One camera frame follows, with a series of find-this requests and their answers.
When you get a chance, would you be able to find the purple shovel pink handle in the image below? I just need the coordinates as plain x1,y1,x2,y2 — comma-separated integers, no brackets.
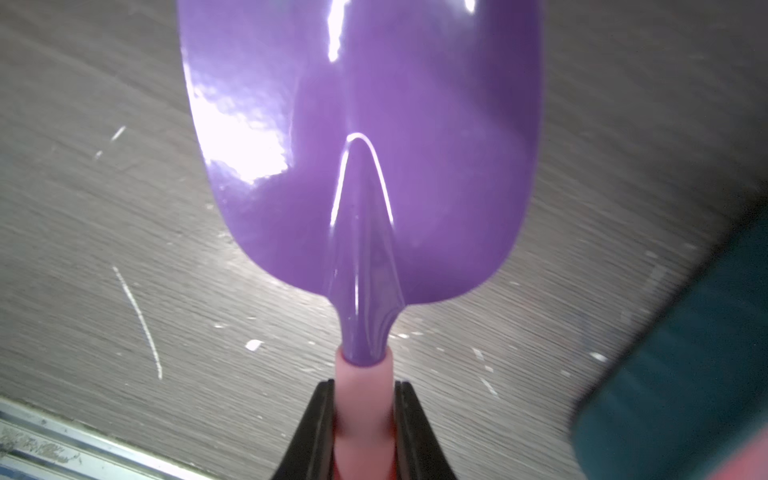
176,1,543,479

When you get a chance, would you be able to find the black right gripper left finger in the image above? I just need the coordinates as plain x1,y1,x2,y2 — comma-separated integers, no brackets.
271,379,335,480

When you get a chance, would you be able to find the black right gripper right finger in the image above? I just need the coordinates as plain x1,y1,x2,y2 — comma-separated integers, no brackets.
394,381,457,480

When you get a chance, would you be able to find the dark teal storage box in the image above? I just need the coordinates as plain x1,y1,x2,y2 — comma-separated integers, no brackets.
571,206,767,479

